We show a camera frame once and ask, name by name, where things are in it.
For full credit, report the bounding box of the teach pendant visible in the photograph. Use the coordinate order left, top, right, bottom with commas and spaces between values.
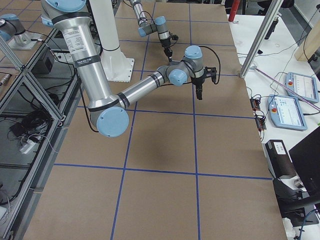
285, 72, 320, 103
267, 94, 308, 131

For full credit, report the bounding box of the long reacher stick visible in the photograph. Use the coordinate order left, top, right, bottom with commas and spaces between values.
252, 66, 320, 112

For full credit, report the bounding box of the far teach pendant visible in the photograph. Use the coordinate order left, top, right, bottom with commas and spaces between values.
285, 72, 320, 103

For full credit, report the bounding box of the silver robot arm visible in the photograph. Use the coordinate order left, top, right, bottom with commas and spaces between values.
41, 0, 205, 138
129, 0, 179, 63

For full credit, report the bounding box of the aluminium frame post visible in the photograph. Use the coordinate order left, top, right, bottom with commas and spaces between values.
239, 0, 284, 79

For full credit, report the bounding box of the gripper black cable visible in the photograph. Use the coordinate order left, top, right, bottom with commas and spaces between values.
199, 45, 222, 85

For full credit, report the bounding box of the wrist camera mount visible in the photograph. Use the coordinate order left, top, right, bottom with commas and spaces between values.
204, 66, 217, 84
170, 34, 179, 41

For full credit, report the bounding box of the black monitor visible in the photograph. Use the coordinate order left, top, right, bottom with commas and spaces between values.
289, 127, 320, 195

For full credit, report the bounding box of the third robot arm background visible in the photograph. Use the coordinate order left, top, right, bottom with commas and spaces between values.
0, 13, 32, 47

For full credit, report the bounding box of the red cylinder bottle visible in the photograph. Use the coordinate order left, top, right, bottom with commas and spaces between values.
228, 0, 240, 22

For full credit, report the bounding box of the near teach pendant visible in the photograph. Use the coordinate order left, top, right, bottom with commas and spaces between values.
267, 94, 308, 131

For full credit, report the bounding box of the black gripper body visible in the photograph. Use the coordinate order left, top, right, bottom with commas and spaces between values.
191, 76, 205, 93
160, 38, 172, 52

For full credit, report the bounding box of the black box with label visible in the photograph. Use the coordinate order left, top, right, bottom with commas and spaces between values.
264, 139, 297, 179

